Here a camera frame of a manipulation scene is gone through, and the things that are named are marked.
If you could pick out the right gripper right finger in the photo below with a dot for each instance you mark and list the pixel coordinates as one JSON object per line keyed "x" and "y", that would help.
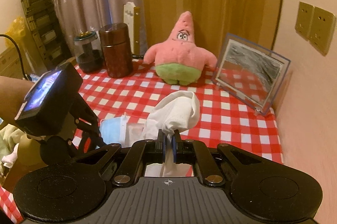
{"x": 197, "y": 154}

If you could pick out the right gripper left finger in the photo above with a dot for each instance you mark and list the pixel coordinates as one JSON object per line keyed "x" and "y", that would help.
{"x": 132, "y": 161}

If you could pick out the blue surgical mask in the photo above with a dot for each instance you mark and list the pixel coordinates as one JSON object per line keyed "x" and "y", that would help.
{"x": 113, "y": 130}

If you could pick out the white face mask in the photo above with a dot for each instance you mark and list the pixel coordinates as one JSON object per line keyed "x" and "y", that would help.
{"x": 178, "y": 111}

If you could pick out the light green cloth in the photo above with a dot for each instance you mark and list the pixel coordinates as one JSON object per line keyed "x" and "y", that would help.
{"x": 10, "y": 136}

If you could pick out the clear plastic mask bag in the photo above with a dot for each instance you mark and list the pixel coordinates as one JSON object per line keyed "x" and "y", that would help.
{"x": 134, "y": 133}

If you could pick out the person's left forearm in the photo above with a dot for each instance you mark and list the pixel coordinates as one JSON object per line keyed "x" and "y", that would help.
{"x": 12, "y": 94}

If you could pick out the red white checkered tablecloth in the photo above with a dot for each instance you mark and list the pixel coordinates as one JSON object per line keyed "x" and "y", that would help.
{"x": 223, "y": 118}

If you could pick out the stacked cardboard boxes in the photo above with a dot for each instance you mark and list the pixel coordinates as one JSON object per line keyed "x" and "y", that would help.
{"x": 10, "y": 65}

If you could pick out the glass jar with dark base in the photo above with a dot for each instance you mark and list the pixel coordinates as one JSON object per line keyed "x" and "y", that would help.
{"x": 88, "y": 51}

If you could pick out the brown cardboard box tray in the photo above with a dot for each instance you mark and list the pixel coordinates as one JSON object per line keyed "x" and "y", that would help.
{"x": 21, "y": 168}

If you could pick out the yellow plastic bag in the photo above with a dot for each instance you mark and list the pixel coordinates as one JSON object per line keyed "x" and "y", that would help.
{"x": 17, "y": 31}

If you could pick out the pink starfish plush toy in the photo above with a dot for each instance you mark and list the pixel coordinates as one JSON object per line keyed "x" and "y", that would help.
{"x": 177, "y": 60}

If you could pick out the brown cylindrical canister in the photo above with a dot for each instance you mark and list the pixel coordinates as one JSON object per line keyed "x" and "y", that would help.
{"x": 115, "y": 43}

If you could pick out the black folding ladder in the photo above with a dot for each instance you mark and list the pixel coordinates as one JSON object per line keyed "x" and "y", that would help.
{"x": 46, "y": 32}

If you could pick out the white wooden chair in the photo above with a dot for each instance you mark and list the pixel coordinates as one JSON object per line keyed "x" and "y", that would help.
{"x": 131, "y": 17}

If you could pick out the acrylic picture frame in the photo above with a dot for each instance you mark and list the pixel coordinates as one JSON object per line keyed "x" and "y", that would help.
{"x": 251, "y": 73}

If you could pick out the double wall socket plate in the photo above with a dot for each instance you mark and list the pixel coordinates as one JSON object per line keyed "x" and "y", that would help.
{"x": 315, "y": 25}

